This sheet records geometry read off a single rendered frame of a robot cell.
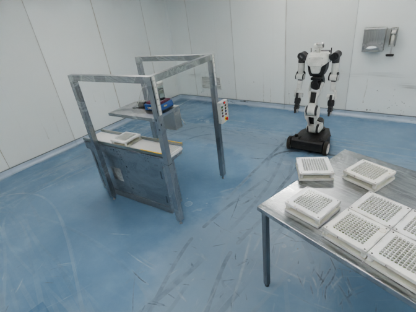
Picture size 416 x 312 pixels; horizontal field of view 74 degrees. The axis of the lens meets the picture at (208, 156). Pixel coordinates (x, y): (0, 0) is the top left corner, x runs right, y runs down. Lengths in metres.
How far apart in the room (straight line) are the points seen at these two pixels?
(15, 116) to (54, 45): 1.37
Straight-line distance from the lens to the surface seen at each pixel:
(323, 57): 4.02
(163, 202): 3.27
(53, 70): 5.70
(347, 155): 2.59
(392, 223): 1.85
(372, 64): 5.50
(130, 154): 3.11
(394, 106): 5.64
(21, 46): 5.54
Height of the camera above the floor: 2.04
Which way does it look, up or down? 28 degrees down
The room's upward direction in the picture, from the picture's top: 8 degrees counter-clockwise
